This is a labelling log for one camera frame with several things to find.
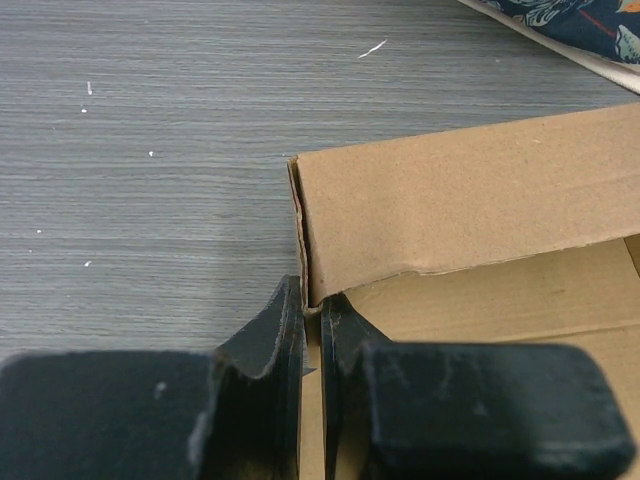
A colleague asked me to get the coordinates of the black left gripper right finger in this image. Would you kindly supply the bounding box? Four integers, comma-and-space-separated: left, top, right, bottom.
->
320, 294, 636, 479

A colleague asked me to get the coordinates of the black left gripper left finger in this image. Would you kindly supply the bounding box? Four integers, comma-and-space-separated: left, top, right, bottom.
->
1, 276, 304, 479

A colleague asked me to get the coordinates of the brown cardboard box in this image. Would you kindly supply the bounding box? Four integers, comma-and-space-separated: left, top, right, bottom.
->
286, 101, 640, 480

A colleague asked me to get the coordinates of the beige canvas tote bag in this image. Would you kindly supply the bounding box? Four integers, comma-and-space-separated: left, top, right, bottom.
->
464, 0, 639, 94

